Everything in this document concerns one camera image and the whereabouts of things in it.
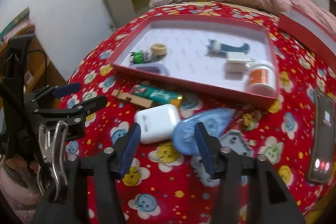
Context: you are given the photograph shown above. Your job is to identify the green monster keychain figure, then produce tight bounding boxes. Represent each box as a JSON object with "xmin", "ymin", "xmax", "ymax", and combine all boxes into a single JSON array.
[{"xmin": 129, "ymin": 50, "xmax": 152, "ymax": 65}]

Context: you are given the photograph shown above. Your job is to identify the red box lid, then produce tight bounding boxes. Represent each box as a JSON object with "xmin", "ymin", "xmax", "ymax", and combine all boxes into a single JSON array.
[{"xmin": 278, "ymin": 6, "xmax": 335, "ymax": 72}]

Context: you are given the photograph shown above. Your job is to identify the silver metal carabiner clip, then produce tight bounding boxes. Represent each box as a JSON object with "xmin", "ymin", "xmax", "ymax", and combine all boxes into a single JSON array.
[{"xmin": 37, "ymin": 121, "xmax": 68, "ymax": 202}]

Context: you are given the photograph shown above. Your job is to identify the blue plastic hook piece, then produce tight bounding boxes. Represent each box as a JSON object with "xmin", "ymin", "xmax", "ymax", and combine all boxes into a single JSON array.
[{"xmin": 207, "ymin": 39, "xmax": 250, "ymax": 55}]

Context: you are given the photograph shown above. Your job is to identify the wooden block piece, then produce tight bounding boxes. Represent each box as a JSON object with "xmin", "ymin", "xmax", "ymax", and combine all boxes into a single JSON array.
[{"xmin": 112, "ymin": 89, "xmax": 154, "ymax": 109}]

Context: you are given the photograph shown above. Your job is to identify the blue correction tape dispenser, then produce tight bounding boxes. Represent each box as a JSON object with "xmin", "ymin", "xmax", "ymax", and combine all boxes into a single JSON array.
[{"xmin": 171, "ymin": 107, "xmax": 236, "ymax": 156}]

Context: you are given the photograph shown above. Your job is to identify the black smartphone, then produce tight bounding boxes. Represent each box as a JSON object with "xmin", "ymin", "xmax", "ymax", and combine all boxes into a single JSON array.
[{"xmin": 307, "ymin": 90, "xmax": 335, "ymax": 184}]

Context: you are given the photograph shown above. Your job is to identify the grey curved plastic piece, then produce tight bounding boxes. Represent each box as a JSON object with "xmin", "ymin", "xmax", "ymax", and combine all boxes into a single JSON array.
[{"xmin": 133, "ymin": 64, "xmax": 169, "ymax": 76}]

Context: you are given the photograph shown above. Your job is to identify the white plastic jar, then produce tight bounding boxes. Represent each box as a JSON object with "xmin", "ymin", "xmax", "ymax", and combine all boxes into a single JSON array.
[{"xmin": 246, "ymin": 60, "xmax": 277, "ymax": 97}]

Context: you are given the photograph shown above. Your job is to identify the white power adapter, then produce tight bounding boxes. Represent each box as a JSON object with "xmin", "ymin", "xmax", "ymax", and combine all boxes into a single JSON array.
[{"xmin": 225, "ymin": 52, "xmax": 255, "ymax": 73}]

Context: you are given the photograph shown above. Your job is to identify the round wooden tape roll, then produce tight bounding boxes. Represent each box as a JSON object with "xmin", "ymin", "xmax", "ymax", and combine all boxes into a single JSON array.
[{"xmin": 150, "ymin": 43, "xmax": 167, "ymax": 56}]

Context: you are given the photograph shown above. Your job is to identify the green battery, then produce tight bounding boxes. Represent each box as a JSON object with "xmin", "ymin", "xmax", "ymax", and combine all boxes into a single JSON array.
[{"xmin": 130, "ymin": 84, "xmax": 183, "ymax": 107}]

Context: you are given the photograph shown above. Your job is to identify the red shiny small trinket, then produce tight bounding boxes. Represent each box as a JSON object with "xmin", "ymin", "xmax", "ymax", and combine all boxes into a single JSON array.
[{"xmin": 238, "ymin": 108, "xmax": 262, "ymax": 131}]

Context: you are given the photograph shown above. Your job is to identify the red shallow box tray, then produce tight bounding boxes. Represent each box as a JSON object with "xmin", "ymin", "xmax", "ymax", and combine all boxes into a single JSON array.
[{"xmin": 108, "ymin": 15, "xmax": 280, "ymax": 108}]

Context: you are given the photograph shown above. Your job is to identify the red smiley flower blanket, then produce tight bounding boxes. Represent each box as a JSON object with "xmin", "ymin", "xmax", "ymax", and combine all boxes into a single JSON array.
[{"xmin": 60, "ymin": 2, "xmax": 335, "ymax": 223}]

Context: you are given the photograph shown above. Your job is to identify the white earbuds case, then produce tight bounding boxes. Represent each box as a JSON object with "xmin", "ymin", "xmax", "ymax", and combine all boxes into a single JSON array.
[{"xmin": 134, "ymin": 104, "xmax": 181, "ymax": 144}]

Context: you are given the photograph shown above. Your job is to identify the dark wooden headboard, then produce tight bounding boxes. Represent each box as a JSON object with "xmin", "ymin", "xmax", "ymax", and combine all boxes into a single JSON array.
[{"xmin": 329, "ymin": 0, "xmax": 336, "ymax": 16}]

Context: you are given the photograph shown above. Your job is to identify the grey plastic plate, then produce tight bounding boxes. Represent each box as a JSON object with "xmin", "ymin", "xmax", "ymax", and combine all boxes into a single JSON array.
[{"xmin": 190, "ymin": 126, "xmax": 252, "ymax": 188}]

